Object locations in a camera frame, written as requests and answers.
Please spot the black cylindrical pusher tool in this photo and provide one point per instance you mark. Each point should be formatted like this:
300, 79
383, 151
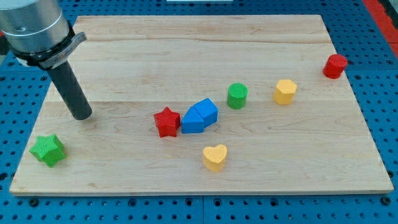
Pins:
70, 90

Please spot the green star block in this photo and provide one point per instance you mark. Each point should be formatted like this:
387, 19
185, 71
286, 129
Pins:
48, 149

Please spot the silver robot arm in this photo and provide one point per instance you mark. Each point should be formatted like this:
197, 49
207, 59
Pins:
40, 36

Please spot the red star block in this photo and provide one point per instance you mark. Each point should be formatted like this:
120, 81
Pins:
167, 122

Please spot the blue triangular block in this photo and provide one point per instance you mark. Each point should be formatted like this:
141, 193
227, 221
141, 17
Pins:
192, 122

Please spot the blue cube block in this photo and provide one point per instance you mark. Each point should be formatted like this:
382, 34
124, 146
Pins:
207, 110

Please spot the yellow heart block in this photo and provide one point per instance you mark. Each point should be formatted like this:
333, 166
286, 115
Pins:
214, 157

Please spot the green cylinder block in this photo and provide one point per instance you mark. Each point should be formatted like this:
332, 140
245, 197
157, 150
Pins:
237, 94

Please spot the wooden board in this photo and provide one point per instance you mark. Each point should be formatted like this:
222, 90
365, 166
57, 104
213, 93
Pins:
132, 67

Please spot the yellow hexagon block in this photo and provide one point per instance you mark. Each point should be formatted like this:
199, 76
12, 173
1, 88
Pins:
284, 92

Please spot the red cylinder block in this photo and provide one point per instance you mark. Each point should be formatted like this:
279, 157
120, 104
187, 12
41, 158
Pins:
335, 65

